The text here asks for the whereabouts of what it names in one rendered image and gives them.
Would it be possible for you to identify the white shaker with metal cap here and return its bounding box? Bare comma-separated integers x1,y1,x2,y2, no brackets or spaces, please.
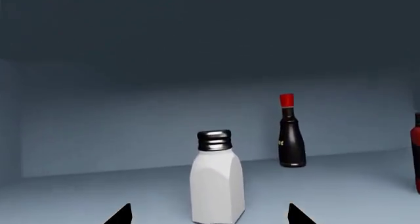
189,129,246,224

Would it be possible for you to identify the dark sauce bottle red cap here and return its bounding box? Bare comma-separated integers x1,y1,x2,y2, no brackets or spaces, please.
278,93,307,168

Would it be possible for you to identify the red bottle with dark cap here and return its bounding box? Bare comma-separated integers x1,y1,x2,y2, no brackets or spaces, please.
409,112,420,194

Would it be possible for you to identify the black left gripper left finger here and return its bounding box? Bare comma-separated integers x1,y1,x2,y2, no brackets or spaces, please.
103,202,133,224

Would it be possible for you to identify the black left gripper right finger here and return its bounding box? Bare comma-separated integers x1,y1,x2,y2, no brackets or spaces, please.
287,202,317,224

